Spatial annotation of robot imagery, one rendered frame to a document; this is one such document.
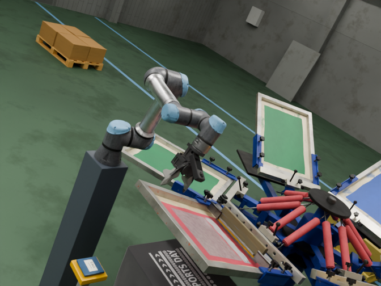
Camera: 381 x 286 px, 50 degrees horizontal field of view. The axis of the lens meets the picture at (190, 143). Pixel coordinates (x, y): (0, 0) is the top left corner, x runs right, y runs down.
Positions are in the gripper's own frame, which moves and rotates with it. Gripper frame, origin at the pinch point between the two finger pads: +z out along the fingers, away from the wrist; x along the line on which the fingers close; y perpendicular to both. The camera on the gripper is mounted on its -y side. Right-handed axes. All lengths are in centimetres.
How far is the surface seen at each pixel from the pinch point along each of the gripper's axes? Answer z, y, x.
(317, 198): -25, 5, -135
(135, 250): 47, 19, -28
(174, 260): 41, 7, -46
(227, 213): 9, 14, -70
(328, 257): -2, -27, -126
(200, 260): 14.6, -24.6, -10.6
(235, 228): 12, 4, -70
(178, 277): 43, -3, -42
